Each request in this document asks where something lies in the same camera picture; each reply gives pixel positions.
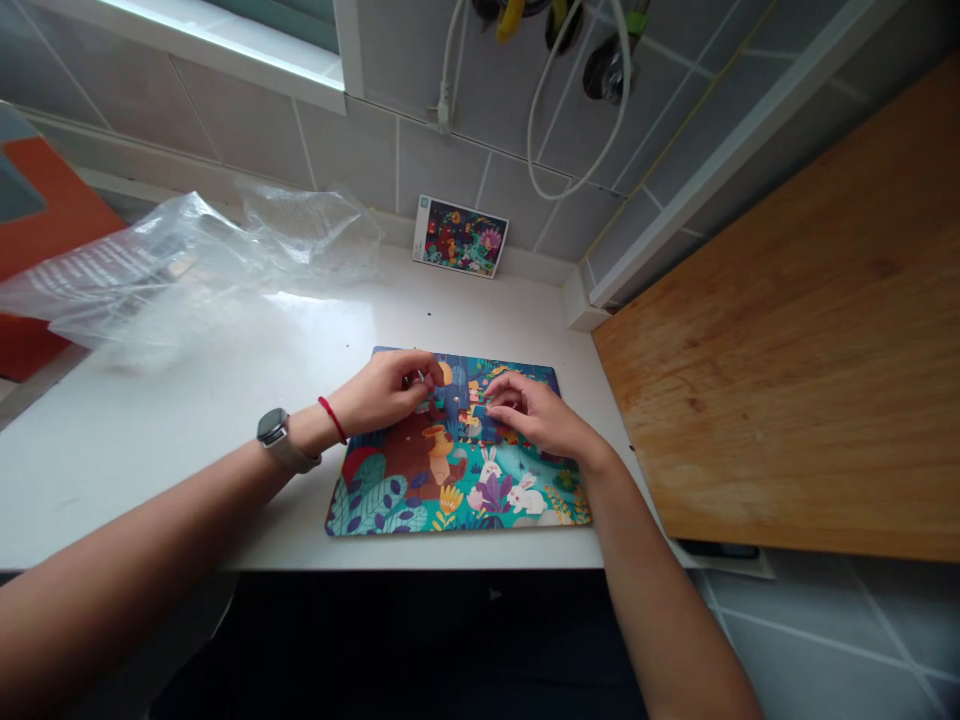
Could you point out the person's right hand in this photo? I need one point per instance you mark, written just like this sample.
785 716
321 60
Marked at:
544 427

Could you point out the white window frame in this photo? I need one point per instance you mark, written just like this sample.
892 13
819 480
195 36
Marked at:
247 52

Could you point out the colourful puzzle reference card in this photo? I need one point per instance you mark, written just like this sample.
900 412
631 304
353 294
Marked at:
459 238

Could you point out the wooden board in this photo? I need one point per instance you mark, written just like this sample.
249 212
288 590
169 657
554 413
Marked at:
810 345

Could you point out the white frame rail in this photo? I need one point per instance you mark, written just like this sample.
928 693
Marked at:
720 157

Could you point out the large clear plastic bag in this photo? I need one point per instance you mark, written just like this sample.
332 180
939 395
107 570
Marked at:
142 285

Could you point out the person's left hand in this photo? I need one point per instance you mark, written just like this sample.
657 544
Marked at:
375 401

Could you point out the small clear plastic bag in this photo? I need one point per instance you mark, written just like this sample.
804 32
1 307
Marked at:
315 229

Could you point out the person's right thumb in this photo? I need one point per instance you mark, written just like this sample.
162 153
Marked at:
504 411

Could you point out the hanging yellow utensil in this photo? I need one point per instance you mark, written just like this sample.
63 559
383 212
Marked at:
510 21

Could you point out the person's left index finger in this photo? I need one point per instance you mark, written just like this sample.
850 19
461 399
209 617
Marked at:
420 367

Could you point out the colourful animal jigsaw puzzle board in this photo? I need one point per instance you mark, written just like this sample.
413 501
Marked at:
420 487

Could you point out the orange cardboard box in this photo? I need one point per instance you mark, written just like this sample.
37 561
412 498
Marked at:
52 225

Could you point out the person's right fingers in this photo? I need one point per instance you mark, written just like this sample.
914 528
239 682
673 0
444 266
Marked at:
525 433

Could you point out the dark flat object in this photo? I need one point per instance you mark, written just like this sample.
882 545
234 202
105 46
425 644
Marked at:
720 550

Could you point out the hanging metal ladle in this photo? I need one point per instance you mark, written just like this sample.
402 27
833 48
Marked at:
609 71

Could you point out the person's right index finger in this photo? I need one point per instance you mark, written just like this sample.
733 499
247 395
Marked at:
506 382

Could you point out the teal jigsaw puzzle piece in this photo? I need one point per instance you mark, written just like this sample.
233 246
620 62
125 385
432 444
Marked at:
432 394

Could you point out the person's left thumb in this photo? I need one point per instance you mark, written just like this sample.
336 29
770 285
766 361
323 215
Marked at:
418 403

